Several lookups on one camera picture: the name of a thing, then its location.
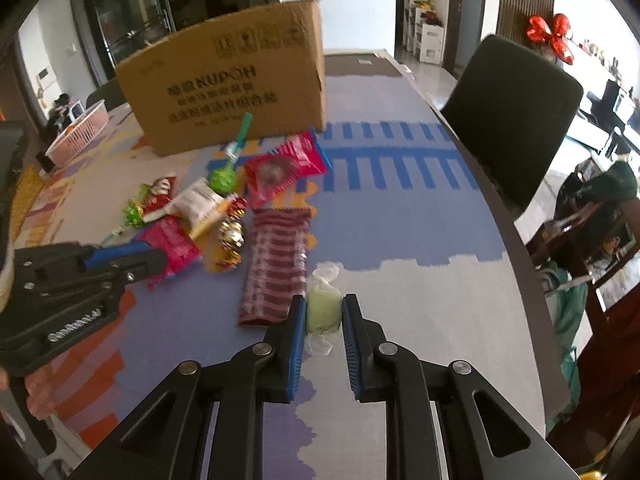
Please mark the pale green candy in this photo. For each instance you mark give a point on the pale green candy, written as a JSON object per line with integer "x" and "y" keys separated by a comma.
{"x": 322, "y": 310}

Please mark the green yellow wrapped candy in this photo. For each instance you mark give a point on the green yellow wrapped candy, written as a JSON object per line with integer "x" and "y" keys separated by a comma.
{"x": 134, "y": 212}

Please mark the green lollipop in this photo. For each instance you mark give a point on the green lollipop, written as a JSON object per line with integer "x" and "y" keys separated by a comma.
{"x": 222, "y": 179}

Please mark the dark upholstered dining chair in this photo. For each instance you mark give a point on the dark upholstered dining chair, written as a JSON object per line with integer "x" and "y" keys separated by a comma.
{"x": 105, "y": 95}
{"x": 515, "y": 120}

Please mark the pink packet with clear window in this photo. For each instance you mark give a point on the pink packet with clear window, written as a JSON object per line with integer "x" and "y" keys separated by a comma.
{"x": 285, "y": 170}

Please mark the white snack packet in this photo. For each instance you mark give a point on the white snack packet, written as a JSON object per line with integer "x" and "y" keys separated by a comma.
{"x": 197, "y": 202}

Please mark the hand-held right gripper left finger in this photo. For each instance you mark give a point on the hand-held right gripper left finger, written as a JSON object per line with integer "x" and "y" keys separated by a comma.
{"x": 298, "y": 350}

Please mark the small red snack packet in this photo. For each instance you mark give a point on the small red snack packet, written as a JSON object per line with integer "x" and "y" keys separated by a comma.
{"x": 160, "y": 195}

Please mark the red bow foil balloon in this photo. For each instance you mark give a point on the red bow foil balloon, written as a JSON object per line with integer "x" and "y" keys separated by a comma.
{"x": 550, "y": 35}

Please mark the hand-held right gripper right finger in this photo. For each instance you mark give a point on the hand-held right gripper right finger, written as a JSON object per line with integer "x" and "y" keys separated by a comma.
{"x": 350, "y": 350}

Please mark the teal bag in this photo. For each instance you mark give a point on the teal bag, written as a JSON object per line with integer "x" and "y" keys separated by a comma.
{"x": 567, "y": 315}

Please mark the black framed glass door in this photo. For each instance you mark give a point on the black framed glass door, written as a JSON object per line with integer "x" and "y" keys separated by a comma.
{"x": 130, "y": 10}

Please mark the brown wooden chair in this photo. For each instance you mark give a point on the brown wooden chair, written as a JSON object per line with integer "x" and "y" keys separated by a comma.
{"x": 610, "y": 340}

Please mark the person's left hand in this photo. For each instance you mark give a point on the person's left hand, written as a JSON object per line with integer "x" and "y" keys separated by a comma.
{"x": 42, "y": 390}

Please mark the brown cardboard box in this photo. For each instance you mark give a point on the brown cardboard box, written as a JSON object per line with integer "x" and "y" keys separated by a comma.
{"x": 225, "y": 75}

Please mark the white drawer cabinet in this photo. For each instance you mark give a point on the white drawer cabinet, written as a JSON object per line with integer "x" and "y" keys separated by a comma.
{"x": 425, "y": 35}

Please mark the plain pink snack packet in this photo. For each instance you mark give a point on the plain pink snack packet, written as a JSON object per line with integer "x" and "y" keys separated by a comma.
{"x": 172, "y": 242}

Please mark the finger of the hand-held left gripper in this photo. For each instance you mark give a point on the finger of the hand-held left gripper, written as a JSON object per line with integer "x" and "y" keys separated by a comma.
{"x": 112, "y": 255}
{"x": 145, "y": 263}

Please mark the dark green printed cloth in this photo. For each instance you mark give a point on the dark green printed cloth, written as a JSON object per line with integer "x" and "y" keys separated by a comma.
{"x": 600, "y": 190}

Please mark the dark red striped packet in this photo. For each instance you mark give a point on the dark red striped packet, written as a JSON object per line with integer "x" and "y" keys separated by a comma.
{"x": 275, "y": 270}

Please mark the pink plastic basket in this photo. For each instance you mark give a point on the pink plastic basket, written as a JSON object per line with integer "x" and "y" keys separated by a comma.
{"x": 80, "y": 132}

